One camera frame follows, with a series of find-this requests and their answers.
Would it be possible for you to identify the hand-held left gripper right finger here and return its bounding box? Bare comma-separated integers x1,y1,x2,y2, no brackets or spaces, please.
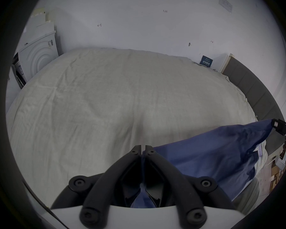
143,145,237,229

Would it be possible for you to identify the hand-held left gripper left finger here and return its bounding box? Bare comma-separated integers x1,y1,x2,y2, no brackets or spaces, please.
51,145,143,228

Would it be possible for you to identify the dark blue shirt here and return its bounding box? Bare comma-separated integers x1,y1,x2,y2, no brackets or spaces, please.
130,119,273,208

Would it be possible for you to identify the grey padded headboard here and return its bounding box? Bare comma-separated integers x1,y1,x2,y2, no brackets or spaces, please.
222,56,286,158

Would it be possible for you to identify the brown cardboard carton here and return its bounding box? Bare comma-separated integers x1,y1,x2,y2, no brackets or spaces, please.
268,155,286,191

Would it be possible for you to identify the bed with beige sheet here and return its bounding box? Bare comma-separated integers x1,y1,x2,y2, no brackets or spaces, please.
6,47,269,215

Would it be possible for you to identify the white washing machine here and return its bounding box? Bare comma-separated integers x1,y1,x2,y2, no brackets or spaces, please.
8,7,64,90

